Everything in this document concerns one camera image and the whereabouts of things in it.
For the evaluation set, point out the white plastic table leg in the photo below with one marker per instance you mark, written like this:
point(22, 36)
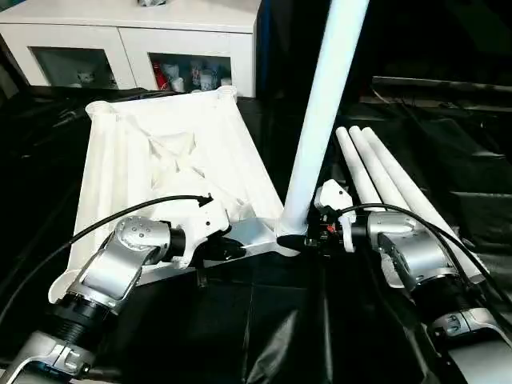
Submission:
point(356, 168)
point(408, 180)
point(324, 120)
point(376, 168)

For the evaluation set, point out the white plastic table top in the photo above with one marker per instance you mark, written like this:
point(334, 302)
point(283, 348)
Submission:
point(132, 160)

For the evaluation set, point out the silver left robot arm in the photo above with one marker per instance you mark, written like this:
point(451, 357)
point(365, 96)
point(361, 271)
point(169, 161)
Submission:
point(116, 264)

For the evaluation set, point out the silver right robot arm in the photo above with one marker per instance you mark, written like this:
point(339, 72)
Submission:
point(424, 260)

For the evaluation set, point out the black mat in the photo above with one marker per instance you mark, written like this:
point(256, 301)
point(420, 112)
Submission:
point(260, 328)

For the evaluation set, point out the plain white cup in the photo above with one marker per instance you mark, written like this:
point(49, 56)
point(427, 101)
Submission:
point(178, 85)

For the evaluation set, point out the patterned white cup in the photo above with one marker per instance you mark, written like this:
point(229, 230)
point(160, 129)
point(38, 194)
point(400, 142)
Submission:
point(206, 80)

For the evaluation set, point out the dark long bar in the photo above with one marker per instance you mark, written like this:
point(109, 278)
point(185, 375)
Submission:
point(440, 85)

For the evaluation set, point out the black box with gold label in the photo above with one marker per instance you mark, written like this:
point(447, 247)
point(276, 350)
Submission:
point(288, 48)

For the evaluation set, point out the white figurine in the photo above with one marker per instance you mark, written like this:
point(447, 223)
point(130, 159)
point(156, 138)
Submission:
point(85, 78)

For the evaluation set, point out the white cabinet with glass doors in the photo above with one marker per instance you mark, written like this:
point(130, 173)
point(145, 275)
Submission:
point(132, 32)

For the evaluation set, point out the dark crumpled bundle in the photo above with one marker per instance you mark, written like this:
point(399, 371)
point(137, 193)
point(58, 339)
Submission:
point(152, 2)

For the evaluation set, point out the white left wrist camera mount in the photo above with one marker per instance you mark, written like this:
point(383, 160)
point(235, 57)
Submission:
point(204, 224)

